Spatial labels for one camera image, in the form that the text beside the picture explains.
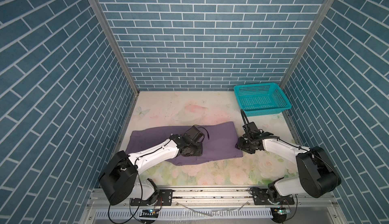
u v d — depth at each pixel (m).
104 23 0.81
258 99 1.16
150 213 0.72
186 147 0.60
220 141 0.96
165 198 0.74
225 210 0.71
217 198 0.75
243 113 0.84
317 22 0.82
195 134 0.65
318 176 0.43
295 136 1.03
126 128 1.01
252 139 0.70
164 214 0.77
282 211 0.71
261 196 0.74
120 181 0.41
